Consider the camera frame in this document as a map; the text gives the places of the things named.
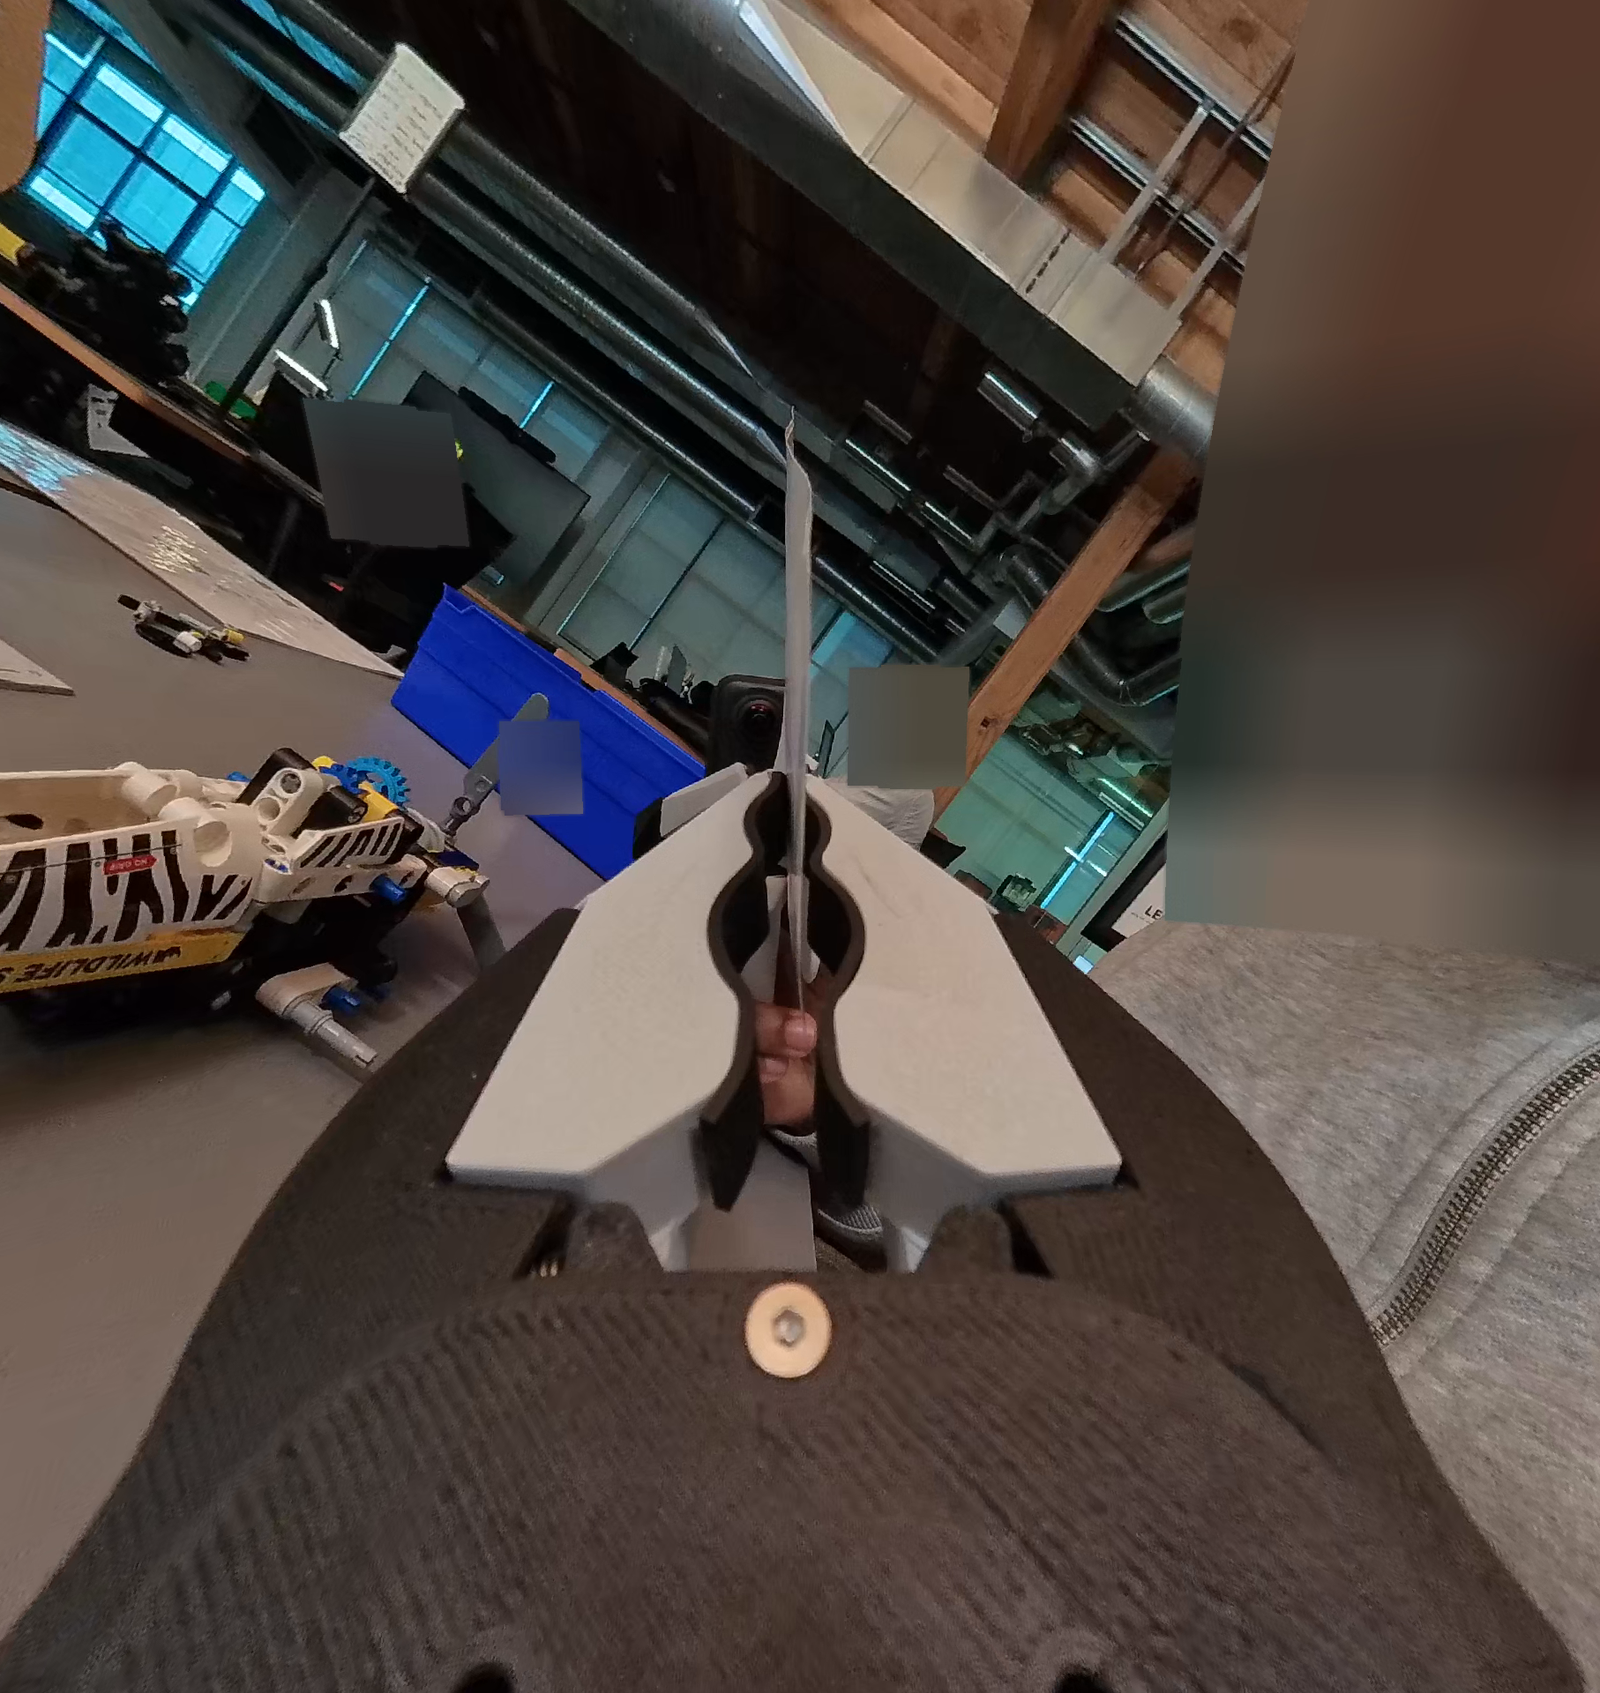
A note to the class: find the hanging white paper sign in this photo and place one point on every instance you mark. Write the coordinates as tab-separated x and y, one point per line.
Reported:
401	116

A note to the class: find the zebra sticker sheet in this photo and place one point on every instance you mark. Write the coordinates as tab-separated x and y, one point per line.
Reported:
797	595

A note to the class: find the pile of black equipment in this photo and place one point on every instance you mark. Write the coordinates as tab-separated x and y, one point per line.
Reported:
118	291

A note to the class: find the zebra striped lego helicopter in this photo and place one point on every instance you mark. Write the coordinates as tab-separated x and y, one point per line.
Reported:
151	887

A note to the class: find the person's grey hoodie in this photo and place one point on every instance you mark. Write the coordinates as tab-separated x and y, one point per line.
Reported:
1475	1191

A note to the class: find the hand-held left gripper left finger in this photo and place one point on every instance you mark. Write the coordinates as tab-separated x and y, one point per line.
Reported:
601	1044

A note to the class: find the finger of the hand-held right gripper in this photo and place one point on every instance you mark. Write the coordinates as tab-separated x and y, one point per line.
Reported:
701	801

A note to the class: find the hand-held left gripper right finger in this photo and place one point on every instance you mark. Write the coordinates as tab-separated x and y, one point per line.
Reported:
972	1058

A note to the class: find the person's right hand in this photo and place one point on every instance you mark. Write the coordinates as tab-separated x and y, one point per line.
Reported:
787	1058

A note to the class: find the black computer monitor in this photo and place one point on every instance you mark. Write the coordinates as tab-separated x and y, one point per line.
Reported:
522	489

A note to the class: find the blue plastic bin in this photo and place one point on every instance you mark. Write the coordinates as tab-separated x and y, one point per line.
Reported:
628	781

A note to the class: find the small lego assembly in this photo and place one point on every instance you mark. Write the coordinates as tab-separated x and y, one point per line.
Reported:
179	632

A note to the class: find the large printed cardboard sheet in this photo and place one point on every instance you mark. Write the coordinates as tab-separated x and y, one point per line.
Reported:
191	556

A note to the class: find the wooden support post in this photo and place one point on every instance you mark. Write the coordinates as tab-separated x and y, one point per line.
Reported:
1078	595

